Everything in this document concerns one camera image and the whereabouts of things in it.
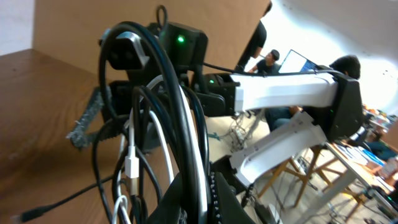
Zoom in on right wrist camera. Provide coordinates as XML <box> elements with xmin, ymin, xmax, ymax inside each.
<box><xmin>107</xmin><ymin>31</ymin><xmax>150</xmax><ymax>70</ymax></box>

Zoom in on white cable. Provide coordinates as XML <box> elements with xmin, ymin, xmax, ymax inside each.
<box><xmin>111</xmin><ymin>74</ymin><xmax>208</xmax><ymax>224</ymax></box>

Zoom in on black cable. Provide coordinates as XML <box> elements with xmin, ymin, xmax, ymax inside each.
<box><xmin>12</xmin><ymin>21</ymin><xmax>211</xmax><ymax>224</ymax></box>

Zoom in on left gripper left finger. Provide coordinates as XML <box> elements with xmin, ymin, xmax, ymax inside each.
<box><xmin>146</xmin><ymin>174</ymin><xmax>183</xmax><ymax>224</ymax></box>

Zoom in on open laptop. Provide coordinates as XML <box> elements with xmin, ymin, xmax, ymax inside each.
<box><xmin>279</xmin><ymin>49</ymin><xmax>317</xmax><ymax>73</ymax></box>

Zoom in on seated person dark hair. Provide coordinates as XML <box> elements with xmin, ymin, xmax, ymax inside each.
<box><xmin>264</xmin><ymin>55</ymin><xmax>361</xmax><ymax>132</ymax></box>

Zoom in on person in black shirt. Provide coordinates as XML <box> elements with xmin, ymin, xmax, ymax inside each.
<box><xmin>249</xmin><ymin>49</ymin><xmax>280</xmax><ymax>75</ymax></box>

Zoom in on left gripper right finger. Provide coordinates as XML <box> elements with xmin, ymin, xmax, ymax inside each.
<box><xmin>208</xmin><ymin>172</ymin><xmax>254</xmax><ymax>224</ymax></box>

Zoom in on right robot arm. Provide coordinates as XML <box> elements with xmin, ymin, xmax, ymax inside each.
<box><xmin>68</xmin><ymin>21</ymin><xmax>364</xmax><ymax>185</ymax></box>

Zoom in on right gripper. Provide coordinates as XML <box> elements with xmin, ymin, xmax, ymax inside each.
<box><xmin>66</xmin><ymin>75</ymin><xmax>174</xmax><ymax>149</ymax></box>

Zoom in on wooden stool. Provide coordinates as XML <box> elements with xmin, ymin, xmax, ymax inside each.
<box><xmin>257</xmin><ymin>146</ymin><xmax>337</xmax><ymax>208</ymax></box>

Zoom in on wooden side panel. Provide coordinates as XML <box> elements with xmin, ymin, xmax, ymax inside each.
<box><xmin>33</xmin><ymin>0</ymin><xmax>269</xmax><ymax>80</ymax></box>

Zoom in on cluttered work table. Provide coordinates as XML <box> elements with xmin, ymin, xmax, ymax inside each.
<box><xmin>325</xmin><ymin>142</ymin><xmax>397</xmax><ymax>217</ymax></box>

